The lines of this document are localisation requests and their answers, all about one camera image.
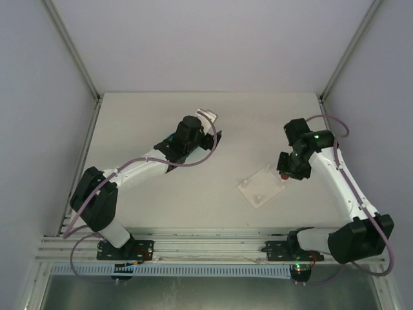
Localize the aluminium corner post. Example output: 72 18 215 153
41 0 101 103
318 0 383 104

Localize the right aluminium corner post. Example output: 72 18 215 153
318 0 383 104

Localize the aluminium rail frame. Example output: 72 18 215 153
35 228 292 264

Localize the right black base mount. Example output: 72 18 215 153
261 227 325 262

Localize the left aluminium corner post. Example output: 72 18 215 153
41 0 101 103

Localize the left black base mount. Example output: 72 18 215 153
96 237 155 262

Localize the white peg base plate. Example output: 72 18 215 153
237 164 285 210

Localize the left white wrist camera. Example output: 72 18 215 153
196 109 217 134

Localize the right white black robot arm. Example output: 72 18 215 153
277 118 394 264

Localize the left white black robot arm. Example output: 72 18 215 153
63 109 222 249

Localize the light blue cable duct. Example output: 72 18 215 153
51 263 290 280

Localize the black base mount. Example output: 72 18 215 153
96 237 155 262
261 227 325 262

